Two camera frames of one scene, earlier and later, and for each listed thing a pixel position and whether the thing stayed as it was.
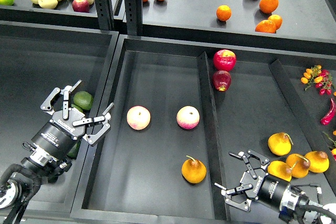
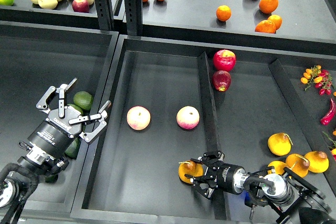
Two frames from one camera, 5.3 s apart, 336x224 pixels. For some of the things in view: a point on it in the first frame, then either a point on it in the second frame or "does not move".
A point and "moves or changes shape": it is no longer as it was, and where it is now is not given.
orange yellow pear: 193,171 moves or changes shape
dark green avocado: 73,152 does not move
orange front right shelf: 266,26 does not move
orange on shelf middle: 223,12 does not move
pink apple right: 188,117 does not move
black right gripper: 263,188 -> 229,178
